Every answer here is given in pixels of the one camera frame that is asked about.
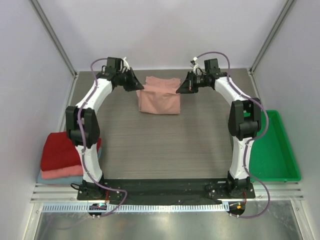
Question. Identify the blue folded t shirt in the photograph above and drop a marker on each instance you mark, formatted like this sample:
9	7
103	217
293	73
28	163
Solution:
59	181

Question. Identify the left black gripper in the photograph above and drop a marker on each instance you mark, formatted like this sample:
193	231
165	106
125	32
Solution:
134	84

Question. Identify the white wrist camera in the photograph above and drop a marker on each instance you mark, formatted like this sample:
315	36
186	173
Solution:
194	65
125	65

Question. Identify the red folded t shirt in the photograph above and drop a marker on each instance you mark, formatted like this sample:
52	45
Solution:
59	153

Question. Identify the white slotted cable duct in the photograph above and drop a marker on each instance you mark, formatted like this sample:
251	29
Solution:
90	207

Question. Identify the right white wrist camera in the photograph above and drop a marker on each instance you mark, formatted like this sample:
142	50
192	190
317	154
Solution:
194	65

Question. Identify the green plastic tray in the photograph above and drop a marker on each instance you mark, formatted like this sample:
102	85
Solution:
272	158

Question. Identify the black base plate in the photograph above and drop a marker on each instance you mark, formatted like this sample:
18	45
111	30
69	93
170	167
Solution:
223	184

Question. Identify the pink t shirt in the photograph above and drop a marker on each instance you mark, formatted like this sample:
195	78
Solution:
159	96

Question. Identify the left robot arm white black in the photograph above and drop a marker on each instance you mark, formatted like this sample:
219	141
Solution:
82	126

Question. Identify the salmon folded t shirt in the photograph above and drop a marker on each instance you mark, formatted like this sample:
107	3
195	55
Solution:
60	173

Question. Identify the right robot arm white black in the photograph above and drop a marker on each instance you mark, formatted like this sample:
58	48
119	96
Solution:
244	123

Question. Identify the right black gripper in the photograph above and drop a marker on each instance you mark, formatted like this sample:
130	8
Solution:
191	82

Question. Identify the aluminium frame rail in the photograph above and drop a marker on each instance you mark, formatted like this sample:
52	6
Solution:
191	194

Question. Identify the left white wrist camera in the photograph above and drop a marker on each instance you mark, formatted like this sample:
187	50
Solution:
125	65

